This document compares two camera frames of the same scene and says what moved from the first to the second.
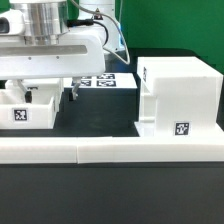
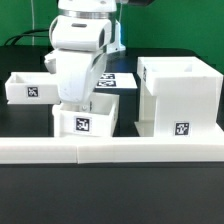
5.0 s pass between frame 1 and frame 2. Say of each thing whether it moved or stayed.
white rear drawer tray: stayed
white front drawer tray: moved
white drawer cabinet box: stayed
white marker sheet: stayed
